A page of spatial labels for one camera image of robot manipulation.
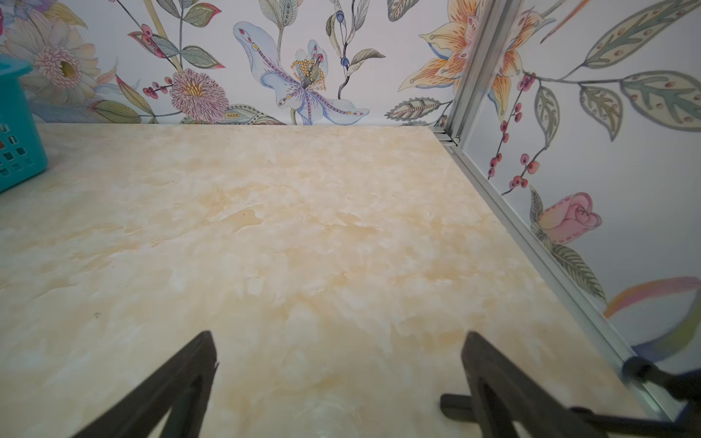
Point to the black microphone on tripod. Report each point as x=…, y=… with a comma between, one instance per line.
x=627, y=414

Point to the teal plastic basket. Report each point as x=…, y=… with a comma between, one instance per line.
x=23, y=155

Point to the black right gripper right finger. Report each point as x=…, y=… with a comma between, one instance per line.
x=503, y=395

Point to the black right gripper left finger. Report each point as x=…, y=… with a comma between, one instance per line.
x=178, y=393

